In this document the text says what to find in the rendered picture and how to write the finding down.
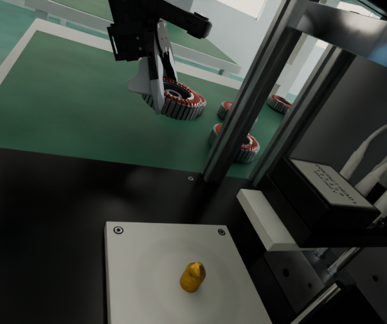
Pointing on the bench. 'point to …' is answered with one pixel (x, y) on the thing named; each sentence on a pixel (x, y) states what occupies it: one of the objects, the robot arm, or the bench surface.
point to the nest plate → (112, 258)
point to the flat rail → (357, 35)
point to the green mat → (103, 111)
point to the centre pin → (193, 277)
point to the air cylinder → (306, 276)
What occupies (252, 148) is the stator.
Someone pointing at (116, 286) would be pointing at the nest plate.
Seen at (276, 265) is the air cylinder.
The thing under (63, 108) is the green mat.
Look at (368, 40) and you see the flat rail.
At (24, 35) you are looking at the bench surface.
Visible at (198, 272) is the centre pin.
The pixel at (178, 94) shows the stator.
